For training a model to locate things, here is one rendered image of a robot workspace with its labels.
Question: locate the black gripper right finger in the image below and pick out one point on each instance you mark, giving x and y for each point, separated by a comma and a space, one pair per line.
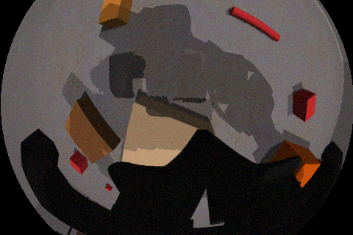
233, 177

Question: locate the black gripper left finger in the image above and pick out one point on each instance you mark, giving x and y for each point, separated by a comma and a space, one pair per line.
184, 179

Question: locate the red thin bar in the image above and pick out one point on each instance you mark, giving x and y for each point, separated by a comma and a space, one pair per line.
255, 22

